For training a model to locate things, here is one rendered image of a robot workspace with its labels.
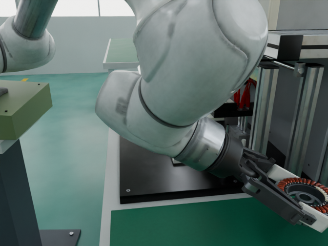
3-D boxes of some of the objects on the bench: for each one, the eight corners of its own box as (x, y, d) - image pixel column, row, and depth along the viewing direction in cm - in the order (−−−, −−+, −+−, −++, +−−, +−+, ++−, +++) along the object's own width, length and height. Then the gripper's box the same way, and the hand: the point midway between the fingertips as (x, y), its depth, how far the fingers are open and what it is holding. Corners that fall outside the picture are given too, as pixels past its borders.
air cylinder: (236, 152, 83) (238, 134, 81) (227, 141, 90) (229, 125, 88) (253, 151, 84) (255, 133, 82) (242, 140, 91) (244, 124, 89)
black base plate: (120, 204, 65) (119, 196, 64) (119, 110, 123) (119, 105, 122) (310, 187, 71) (312, 179, 70) (223, 105, 130) (224, 100, 129)
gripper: (194, 136, 61) (275, 181, 65) (210, 210, 40) (329, 269, 44) (214, 108, 58) (297, 156, 63) (242, 170, 37) (365, 237, 41)
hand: (302, 198), depth 53 cm, fingers closed on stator, 11 cm apart
